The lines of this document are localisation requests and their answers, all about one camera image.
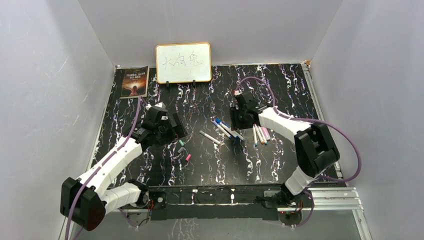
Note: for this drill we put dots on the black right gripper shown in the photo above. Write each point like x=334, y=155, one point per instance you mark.
x=235, y=124

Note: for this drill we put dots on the book three days to see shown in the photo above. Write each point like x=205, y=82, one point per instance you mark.
x=135, y=82

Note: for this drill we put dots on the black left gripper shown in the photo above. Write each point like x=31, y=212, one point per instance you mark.
x=175, y=133

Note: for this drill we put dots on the aluminium rail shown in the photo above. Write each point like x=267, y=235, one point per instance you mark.
x=337, y=198

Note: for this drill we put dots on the pink highlighter body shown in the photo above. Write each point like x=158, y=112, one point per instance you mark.
x=266, y=133

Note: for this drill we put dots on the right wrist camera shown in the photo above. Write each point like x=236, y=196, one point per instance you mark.
x=238, y=94

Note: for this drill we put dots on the white marker dark grey cap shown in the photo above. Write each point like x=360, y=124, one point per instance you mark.
x=255, y=136

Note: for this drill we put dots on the white marker dark blue cap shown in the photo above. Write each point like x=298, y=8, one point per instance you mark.
x=234, y=133

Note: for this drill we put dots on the small whiteboard orange frame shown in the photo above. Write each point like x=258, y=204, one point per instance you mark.
x=183, y=63

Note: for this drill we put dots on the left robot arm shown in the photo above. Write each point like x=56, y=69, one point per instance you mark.
x=88, y=198

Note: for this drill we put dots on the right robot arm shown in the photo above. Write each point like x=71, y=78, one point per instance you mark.
x=314, y=145

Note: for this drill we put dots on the black base frame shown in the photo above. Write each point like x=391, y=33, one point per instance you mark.
x=221, y=202

